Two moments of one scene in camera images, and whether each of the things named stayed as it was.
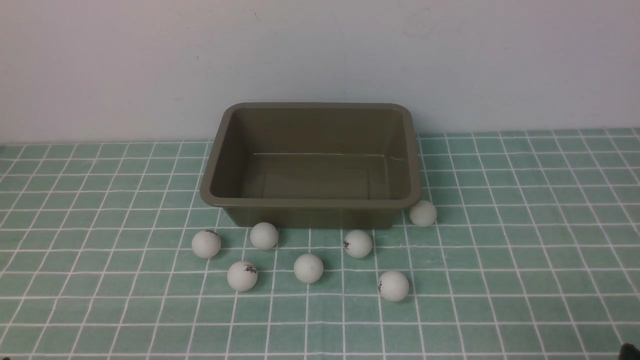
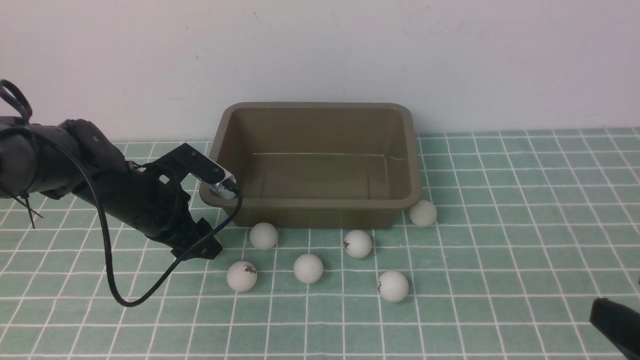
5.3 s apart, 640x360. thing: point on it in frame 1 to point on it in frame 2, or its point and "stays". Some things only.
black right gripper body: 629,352 to 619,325
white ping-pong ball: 393,286 stays
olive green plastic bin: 313,165 stays
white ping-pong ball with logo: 242,276 stays
